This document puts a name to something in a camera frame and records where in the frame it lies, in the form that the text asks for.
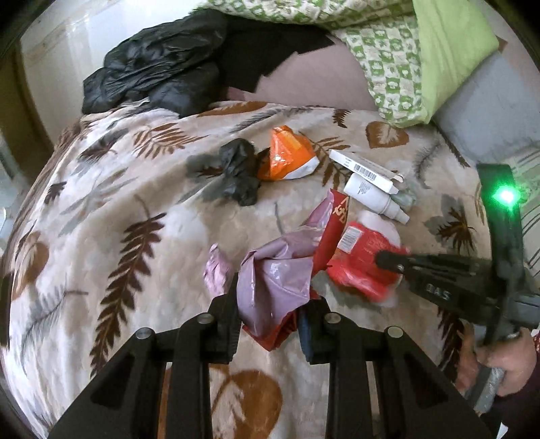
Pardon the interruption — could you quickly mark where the long red snack wrapper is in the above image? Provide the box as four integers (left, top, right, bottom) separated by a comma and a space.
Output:
249, 190, 352, 351

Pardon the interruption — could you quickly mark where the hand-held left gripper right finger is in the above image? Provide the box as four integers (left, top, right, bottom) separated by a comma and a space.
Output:
297, 295, 492, 439

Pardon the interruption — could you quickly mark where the red labelled packet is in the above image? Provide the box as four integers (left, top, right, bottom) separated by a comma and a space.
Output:
327, 223, 406, 302

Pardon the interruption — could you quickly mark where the green patterned quilt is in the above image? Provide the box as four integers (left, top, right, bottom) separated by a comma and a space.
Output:
198, 0, 501, 127

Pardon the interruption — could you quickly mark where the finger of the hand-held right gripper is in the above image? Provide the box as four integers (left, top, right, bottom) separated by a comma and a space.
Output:
375, 248, 497, 278

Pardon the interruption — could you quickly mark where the black puffer jacket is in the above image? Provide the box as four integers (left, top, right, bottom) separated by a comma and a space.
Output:
81, 9, 231, 119

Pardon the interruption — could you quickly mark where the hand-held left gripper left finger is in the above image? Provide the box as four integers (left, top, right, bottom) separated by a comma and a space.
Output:
48, 272, 242, 439

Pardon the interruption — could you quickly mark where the small pink plastic wrapper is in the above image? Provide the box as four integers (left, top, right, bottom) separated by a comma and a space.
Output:
204, 244, 235, 296

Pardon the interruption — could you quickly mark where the pink pillow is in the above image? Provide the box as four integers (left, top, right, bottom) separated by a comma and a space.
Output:
228, 44, 378, 111

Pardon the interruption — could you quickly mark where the black cloth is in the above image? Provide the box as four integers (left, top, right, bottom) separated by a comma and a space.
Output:
219, 19, 338, 94

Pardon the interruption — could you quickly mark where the black plastic bag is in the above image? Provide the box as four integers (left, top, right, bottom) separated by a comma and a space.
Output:
186, 138, 263, 207

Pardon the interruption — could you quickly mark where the person's right hand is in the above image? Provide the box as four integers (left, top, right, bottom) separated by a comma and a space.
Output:
458, 327, 540, 397

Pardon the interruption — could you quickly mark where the orange snack bag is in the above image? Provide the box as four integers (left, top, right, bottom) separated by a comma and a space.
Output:
258, 126, 320, 182

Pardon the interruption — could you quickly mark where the leaf printed blanket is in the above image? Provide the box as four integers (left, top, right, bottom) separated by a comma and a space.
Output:
0, 101, 524, 439

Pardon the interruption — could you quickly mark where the pink plastic bag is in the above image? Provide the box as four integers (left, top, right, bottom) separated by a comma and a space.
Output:
237, 191, 340, 338

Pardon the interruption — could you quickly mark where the white carton box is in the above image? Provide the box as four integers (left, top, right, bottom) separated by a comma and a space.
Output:
328, 149, 406, 183

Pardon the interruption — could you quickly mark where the grey pillow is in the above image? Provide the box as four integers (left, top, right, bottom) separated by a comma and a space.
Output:
434, 55, 540, 170

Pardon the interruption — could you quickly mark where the person's right forearm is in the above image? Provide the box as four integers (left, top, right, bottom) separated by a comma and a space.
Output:
485, 373, 540, 439

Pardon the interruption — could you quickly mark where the white squeeze bottle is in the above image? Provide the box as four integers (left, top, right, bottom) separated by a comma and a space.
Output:
343, 173, 411, 224

